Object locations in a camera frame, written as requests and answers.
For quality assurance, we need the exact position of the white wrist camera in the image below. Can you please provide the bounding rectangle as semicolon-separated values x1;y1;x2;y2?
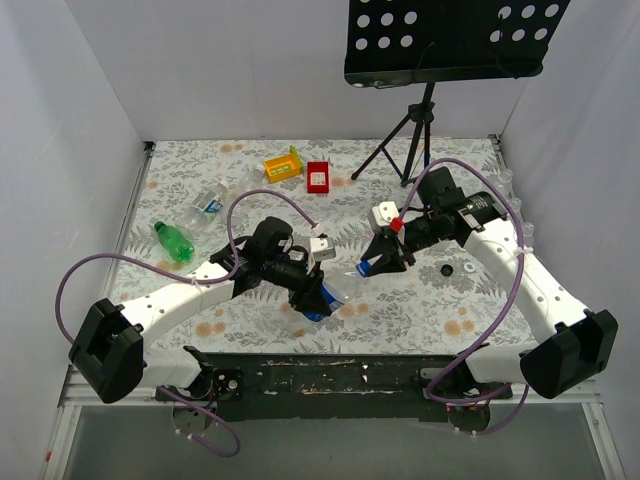
309;237;336;262
368;201;405;236

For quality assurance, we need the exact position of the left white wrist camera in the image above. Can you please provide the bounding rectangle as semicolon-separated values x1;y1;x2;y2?
309;237;336;262

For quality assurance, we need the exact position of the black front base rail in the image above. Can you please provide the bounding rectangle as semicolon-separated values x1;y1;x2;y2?
155;353;491;431

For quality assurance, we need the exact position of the clear bottle blue label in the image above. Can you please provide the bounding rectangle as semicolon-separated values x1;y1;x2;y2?
176;180;229;237

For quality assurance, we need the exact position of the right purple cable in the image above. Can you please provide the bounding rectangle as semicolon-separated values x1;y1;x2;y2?
402;158;531;436

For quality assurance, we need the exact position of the clear bottle by wall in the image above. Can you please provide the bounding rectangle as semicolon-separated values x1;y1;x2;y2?
488;169;513;200

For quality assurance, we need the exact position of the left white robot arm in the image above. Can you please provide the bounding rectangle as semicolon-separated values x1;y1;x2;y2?
69;217;336;404

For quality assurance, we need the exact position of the green plastic bottle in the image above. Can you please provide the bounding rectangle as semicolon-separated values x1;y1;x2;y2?
153;221;195;263

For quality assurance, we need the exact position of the black bottle cap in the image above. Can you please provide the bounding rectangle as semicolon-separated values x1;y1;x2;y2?
440;264;453;277

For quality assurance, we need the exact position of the red plastic box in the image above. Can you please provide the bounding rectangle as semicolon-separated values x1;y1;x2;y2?
306;161;330;195

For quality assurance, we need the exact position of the yellow plastic box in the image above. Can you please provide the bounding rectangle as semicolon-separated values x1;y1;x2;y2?
263;145;304;183

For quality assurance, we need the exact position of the floral tablecloth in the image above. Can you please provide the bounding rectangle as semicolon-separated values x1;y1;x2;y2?
109;138;507;354

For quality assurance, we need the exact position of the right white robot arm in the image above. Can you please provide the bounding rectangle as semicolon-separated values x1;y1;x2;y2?
360;163;618;400

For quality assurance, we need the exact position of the black music stand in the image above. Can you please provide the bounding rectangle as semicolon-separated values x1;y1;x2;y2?
344;0;569;186

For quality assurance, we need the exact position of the clear Pepsi bottle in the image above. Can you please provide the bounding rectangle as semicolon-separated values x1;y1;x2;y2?
278;266;366;337

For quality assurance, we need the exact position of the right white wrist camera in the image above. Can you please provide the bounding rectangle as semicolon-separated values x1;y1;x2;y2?
368;201;405;236

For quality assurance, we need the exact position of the blue bottle cap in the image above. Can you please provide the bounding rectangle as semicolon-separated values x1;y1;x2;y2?
356;260;371;277

